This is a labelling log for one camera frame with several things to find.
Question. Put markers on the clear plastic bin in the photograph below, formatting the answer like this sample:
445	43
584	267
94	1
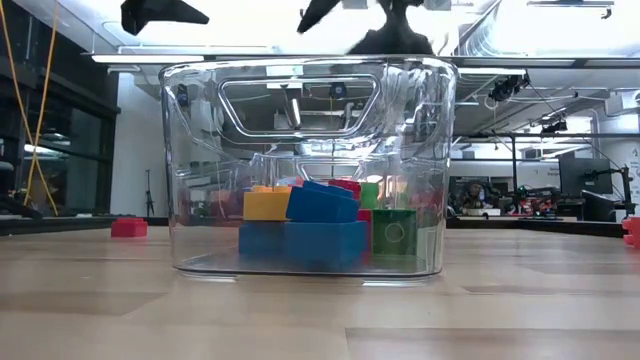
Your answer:
265	170
200	150

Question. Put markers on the black office chair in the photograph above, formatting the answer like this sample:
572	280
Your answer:
597	205

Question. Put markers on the black computer monitor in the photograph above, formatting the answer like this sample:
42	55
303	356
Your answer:
585	175

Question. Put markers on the black aluminium table frame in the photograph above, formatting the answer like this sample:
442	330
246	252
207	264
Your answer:
75	226

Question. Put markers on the black vertical post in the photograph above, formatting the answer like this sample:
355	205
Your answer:
514	165

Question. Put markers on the small orange toy brick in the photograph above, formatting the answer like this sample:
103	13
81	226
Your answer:
632	225

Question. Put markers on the small red toy brick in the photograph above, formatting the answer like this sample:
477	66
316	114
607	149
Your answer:
129	229

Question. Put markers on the black tripod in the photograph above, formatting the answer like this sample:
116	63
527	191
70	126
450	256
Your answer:
148	200

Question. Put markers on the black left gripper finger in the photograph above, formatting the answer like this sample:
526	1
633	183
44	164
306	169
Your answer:
155	12

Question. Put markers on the yellow toy brick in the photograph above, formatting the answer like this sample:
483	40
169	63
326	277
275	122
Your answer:
265	206

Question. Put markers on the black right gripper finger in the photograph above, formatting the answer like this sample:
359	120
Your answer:
320	12

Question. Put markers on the black ceiling-mounted device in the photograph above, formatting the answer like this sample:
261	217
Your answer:
555	126
507	89

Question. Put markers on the ceiling light strip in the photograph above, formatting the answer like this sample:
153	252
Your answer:
150	59

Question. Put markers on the person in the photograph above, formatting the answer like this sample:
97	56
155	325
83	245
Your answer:
472	192

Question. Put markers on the black wall device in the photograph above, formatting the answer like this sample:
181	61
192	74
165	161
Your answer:
183	95

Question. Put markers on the large red toy brick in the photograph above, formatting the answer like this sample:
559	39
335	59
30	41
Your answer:
350	186

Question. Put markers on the blue toy brick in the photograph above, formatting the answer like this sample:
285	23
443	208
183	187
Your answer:
260	239
320	206
325	245

